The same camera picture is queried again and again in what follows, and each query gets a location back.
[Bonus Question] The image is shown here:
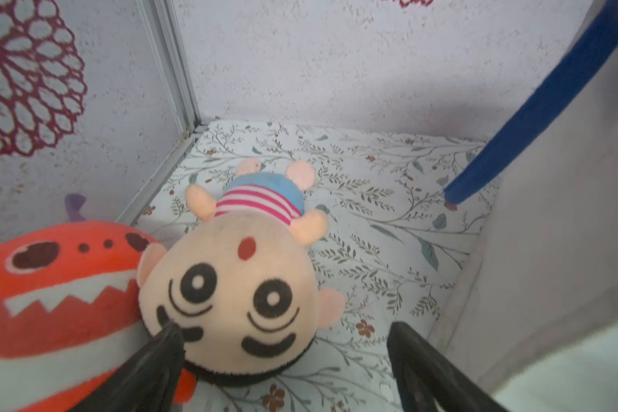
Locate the pink doll plush toy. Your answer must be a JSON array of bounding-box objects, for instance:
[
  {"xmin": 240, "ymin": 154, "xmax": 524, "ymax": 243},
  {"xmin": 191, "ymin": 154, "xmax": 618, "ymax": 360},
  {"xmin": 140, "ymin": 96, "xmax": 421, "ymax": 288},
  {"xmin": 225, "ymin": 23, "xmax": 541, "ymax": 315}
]
[{"xmin": 137, "ymin": 159, "xmax": 346, "ymax": 386}]

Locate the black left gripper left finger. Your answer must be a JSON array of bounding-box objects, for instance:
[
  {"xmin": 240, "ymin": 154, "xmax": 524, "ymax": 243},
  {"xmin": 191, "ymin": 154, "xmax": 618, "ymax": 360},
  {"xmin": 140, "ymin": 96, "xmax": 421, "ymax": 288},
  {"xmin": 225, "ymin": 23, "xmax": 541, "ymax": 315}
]
[{"xmin": 70, "ymin": 322, "xmax": 185, "ymax": 412}]

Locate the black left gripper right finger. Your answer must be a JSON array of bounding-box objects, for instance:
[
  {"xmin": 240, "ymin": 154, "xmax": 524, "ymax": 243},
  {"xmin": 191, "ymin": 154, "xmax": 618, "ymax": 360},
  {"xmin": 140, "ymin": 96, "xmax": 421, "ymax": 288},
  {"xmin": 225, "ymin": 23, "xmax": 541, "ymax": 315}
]
[{"xmin": 387, "ymin": 322, "xmax": 506, "ymax": 412}]

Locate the red monster plush toy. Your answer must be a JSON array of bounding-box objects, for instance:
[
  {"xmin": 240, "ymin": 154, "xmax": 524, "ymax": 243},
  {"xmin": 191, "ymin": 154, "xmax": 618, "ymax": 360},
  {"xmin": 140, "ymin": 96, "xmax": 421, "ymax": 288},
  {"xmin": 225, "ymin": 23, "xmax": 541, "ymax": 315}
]
[{"xmin": 0, "ymin": 194, "xmax": 153, "ymax": 411}]

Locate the white Doraemon canvas bag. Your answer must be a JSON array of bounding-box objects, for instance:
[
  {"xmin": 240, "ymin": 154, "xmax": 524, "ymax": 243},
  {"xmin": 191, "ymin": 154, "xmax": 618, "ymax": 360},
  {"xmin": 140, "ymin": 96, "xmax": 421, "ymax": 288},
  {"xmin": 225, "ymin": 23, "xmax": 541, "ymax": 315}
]
[{"xmin": 430, "ymin": 1, "xmax": 618, "ymax": 411}]

